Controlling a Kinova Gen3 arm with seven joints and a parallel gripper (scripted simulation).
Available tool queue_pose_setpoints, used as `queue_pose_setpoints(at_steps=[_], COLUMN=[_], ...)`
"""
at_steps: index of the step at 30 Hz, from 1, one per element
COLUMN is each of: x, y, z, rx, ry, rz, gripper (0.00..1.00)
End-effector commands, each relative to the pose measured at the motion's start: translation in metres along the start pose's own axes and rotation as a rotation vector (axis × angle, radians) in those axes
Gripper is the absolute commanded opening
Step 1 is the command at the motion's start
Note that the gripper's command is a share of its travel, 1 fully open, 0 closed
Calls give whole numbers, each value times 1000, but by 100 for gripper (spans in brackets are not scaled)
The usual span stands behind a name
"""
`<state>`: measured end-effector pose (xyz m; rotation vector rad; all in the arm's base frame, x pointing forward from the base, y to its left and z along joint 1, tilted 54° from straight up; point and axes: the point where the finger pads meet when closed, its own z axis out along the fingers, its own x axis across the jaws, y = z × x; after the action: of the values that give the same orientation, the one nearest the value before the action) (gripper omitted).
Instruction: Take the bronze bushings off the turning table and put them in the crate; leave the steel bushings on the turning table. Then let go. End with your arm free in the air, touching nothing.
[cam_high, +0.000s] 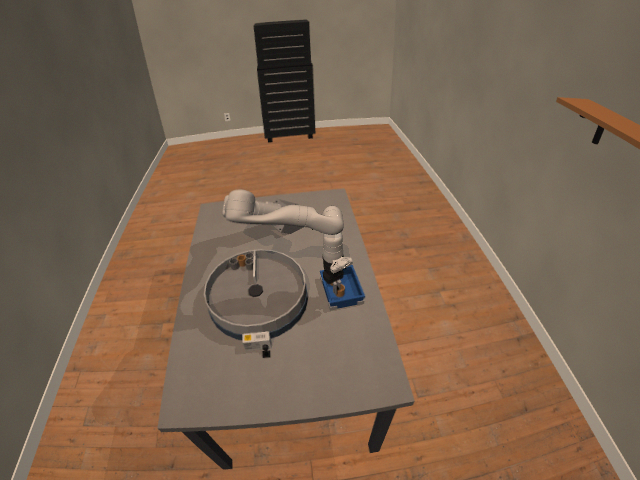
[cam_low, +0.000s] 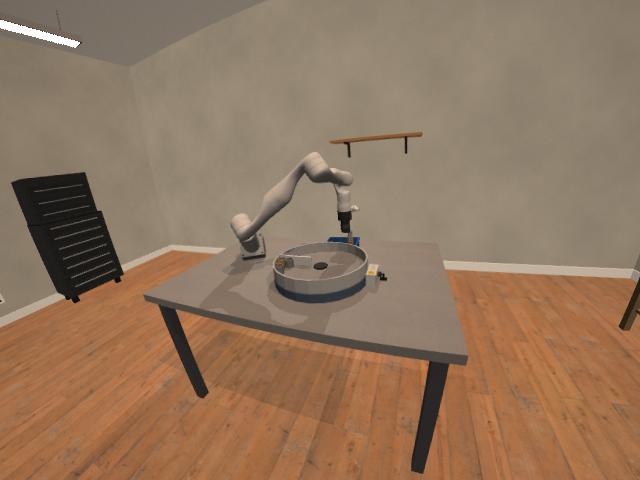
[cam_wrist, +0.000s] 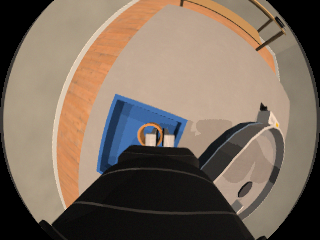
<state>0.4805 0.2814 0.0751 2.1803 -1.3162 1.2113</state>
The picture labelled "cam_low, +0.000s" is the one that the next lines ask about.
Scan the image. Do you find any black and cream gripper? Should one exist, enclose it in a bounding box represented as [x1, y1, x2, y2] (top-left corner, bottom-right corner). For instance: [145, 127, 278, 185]
[337, 202, 359, 242]

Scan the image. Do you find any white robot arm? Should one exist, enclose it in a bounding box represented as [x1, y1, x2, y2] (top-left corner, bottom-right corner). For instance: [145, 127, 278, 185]
[230, 152, 353, 253]

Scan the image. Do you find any blue plastic tray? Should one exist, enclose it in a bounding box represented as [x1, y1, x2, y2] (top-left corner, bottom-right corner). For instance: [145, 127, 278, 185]
[327, 237, 360, 247]

